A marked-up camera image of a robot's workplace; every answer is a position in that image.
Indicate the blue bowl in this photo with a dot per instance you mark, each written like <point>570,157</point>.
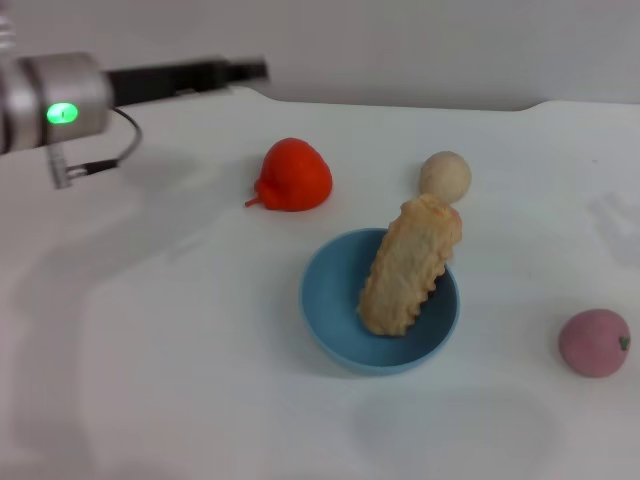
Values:
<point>335,310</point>

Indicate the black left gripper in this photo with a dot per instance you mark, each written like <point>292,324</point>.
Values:
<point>165,82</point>

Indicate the beige round bun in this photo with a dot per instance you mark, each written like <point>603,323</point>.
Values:
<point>446,176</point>

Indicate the orange striped bread loaf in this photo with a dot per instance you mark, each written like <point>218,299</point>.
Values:
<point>405,270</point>

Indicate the pink toy peach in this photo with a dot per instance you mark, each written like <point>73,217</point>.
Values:
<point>592,345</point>

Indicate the red toy fruit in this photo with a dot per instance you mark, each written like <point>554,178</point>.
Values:
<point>295,175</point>

